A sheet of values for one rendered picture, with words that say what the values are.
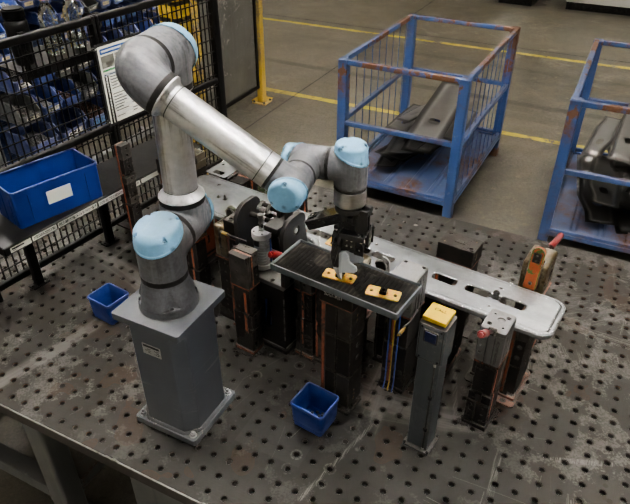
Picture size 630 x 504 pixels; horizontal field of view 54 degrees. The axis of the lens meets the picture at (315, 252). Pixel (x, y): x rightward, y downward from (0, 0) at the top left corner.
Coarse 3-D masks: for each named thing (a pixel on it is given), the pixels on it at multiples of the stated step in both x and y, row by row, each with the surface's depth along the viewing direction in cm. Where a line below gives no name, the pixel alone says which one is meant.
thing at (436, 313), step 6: (432, 306) 148; (438, 306) 148; (444, 306) 148; (426, 312) 146; (432, 312) 146; (438, 312) 146; (444, 312) 146; (450, 312) 146; (426, 318) 145; (432, 318) 144; (438, 318) 144; (444, 318) 144; (450, 318) 145; (438, 324) 144; (444, 324) 143
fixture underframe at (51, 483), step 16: (32, 432) 193; (0, 448) 227; (32, 448) 200; (48, 448) 196; (64, 448) 203; (0, 464) 224; (16, 464) 221; (32, 464) 221; (48, 464) 200; (64, 464) 205; (80, 464) 221; (96, 464) 223; (32, 480) 218; (48, 480) 208; (64, 480) 207; (80, 480) 216; (64, 496) 210; (80, 496) 217
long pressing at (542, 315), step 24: (216, 192) 226; (240, 192) 226; (216, 216) 212; (312, 240) 200; (384, 240) 201; (432, 264) 189; (432, 288) 180; (456, 288) 180; (480, 288) 180; (504, 288) 180; (480, 312) 170; (528, 312) 171; (552, 312) 171
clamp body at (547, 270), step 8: (544, 248) 186; (528, 256) 182; (552, 256) 182; (528, 264) 181; (544, 264) 179; (552, 264) 182; (544, 272) 179; (552, 272) 188; (520, 280) 185; (544, 280) 180; (536, 288) 183; (544, 288) 184; (520, 304) 190; (536, 344) 204
